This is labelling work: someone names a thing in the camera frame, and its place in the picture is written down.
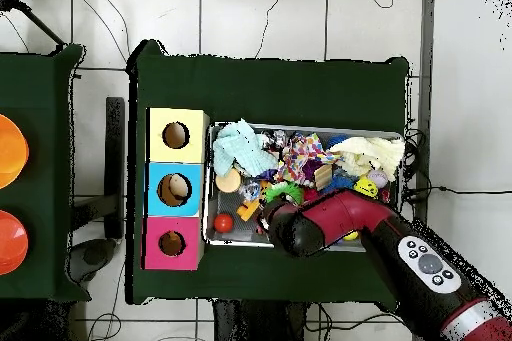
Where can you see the mint green cloth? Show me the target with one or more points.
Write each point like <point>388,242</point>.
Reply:
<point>240,149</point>

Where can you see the toy hamburger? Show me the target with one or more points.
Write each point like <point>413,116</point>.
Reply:
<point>227,182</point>

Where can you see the large yellow ball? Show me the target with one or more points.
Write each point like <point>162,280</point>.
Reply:
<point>367,187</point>

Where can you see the black stand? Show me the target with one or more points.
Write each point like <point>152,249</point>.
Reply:
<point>115,157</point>

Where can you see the red ball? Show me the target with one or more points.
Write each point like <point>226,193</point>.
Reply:
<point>223,222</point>

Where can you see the wooden box with three holes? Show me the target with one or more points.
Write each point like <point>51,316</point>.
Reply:
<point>178,163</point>

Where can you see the green furry monster toy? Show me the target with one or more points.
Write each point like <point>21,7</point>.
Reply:
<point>284,193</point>

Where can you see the orange flat plastic toy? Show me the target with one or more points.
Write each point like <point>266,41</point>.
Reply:
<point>248,210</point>

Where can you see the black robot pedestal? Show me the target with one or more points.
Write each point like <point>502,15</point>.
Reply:
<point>264,325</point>

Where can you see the orange bowl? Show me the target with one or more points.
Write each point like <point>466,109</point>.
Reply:
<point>10,151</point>
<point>10,242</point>

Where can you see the colourful polka dot cloth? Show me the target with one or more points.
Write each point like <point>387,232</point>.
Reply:
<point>304,157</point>

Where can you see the shallow clear mesh bin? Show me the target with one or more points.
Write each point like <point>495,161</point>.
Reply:
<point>210,229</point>

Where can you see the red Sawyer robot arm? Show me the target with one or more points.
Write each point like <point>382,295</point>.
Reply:
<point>352,217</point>

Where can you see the dark green table cloth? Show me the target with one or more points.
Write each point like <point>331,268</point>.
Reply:
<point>264,89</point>
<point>44,117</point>

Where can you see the cream yellow cloth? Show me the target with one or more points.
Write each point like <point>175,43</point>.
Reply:
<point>372,153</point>

